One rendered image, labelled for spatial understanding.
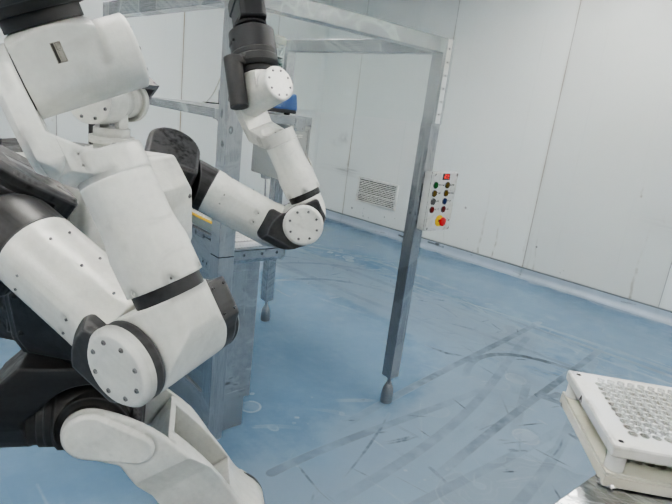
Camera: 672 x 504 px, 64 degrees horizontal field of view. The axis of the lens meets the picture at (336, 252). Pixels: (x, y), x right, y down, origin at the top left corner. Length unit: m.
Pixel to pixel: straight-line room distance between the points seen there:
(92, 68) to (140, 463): 0.66
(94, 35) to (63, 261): 0.22
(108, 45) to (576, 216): 4.89
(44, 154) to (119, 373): 0.19
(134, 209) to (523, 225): 5.03
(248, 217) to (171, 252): 0.55
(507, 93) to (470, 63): 0.51
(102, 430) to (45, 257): 0.42
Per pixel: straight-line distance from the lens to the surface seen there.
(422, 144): 2.38
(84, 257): 0.59
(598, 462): 0.98
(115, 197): 0.49
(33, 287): 0.60
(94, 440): 0.96
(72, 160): 0.49
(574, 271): 5.27
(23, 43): 0.51
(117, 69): 0.52
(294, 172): 1.04
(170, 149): 1.02
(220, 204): 1.03
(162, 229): 0.49
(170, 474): 1.01
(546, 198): 5.29
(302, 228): 1.01
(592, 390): 1.08
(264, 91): 1.02
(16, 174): 0.65
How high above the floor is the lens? 1.38
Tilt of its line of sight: 15 degrees down
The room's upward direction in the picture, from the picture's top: 7 degrees clockwise
